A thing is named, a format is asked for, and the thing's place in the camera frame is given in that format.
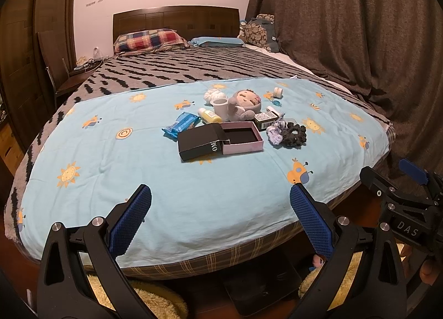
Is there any black scrunchie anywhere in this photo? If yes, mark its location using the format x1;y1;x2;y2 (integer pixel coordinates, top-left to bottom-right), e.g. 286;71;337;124
281;122;307;148

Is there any pink box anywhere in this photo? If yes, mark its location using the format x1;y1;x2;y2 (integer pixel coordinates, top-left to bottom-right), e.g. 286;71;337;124
221;121;264;156

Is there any white paper cup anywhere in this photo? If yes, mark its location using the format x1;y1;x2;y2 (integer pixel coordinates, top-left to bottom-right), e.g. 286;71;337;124
210;98;229;122

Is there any yellow fluffy rug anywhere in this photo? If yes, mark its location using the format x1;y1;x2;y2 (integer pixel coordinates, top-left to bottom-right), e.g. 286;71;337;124
87;252;362;318

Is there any blue snack wrapper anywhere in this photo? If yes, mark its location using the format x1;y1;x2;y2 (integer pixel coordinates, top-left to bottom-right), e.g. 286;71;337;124
161;112;200;140

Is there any wooden nightstand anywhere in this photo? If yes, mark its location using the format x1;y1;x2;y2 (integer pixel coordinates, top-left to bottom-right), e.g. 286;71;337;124
55;60;104;98

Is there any grey plush doll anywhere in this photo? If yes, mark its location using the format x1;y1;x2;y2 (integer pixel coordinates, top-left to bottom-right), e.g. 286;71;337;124
228;89;261;122

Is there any brown patterned cushion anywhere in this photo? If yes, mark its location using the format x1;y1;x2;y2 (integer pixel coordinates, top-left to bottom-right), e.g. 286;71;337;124
238;14;279;53

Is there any plaid red blue pillow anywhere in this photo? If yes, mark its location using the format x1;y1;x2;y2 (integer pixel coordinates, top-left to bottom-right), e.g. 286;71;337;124
113;29;190;55

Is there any light blue pillow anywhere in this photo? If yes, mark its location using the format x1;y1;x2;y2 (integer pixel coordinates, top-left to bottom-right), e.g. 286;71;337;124
189;36;245;48

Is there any dark wooden headboard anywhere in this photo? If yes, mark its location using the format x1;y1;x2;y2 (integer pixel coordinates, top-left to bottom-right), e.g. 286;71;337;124
113;6;239;40

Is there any small white jar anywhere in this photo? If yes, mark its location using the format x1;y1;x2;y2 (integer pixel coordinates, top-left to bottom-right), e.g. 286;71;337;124
272;87;283;99

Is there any light blue cartoon sheet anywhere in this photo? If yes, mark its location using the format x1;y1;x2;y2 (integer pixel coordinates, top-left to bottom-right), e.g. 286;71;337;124
19;78;390;268

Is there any yellow white lotion bottle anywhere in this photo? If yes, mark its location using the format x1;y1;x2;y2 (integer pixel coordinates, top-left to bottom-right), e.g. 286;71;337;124
197;107;223;124

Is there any black box lid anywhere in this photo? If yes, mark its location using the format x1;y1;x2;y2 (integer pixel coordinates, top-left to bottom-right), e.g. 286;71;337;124
178;123;231;161

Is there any person's right hand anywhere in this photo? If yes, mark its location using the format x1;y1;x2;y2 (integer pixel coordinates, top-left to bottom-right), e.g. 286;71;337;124
400;244;442;285

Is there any grey black patterned blanket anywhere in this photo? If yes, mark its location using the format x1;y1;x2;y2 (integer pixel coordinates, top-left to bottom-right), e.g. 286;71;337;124
4;45;396;243

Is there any purple scrunchie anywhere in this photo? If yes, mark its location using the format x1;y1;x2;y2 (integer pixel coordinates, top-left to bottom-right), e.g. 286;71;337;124
266;120;286;146

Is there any brown curtain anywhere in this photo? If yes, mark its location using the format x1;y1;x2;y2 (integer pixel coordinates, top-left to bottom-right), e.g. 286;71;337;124
246;0;442;182

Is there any dark green card box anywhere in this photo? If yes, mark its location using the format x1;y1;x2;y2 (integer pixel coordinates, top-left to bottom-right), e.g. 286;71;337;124
254;106;284;132

